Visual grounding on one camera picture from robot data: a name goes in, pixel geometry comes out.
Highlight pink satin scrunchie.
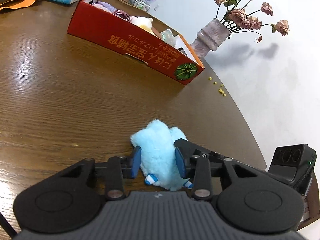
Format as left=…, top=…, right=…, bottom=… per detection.
left=112, top=9, right=130, bottom=22

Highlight grey pink ceramic vase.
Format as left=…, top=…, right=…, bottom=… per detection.
left=189, top=18, right=230, bottom=61

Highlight dried pink roses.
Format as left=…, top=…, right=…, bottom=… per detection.
left=214, top=0, right=290, bottom=43

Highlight black cable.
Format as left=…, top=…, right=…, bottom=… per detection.
left=0, top=211, right=18, bottom=238

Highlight red cardboard box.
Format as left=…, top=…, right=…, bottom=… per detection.
left=67, top=0, right=205, bottom=86

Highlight purple drawstring pouch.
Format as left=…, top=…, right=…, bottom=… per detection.
left=93, top=1, right=118, bottom=13

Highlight light blue plush toy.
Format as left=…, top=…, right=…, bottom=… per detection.
left=130, top=120, right=194, bottom=192

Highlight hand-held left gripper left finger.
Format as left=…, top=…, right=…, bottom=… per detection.
left=59, top=146, right=142, bottom=201

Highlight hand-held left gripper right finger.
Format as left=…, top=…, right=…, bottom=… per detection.
left=175, top=147, right=253, bottom=201

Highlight white yellow lamb plush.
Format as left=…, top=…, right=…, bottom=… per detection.
left=130, top=16, right=155, bottom=34

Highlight scattered yellow crumbs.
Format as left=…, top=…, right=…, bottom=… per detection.
left=208, top=77, right=227, bottom=97

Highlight orange strap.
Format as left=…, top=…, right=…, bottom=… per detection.
left=0, top=0, right=43, bottom=14

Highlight clear squishy toy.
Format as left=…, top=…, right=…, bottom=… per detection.
left=159, top=29, right=181, bottom=41

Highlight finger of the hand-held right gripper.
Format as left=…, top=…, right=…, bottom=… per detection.
left=174, top=139, right=225, bottom=167

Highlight wire rack with bottles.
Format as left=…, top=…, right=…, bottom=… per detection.
left=129, top=0, right=150, bottom=12

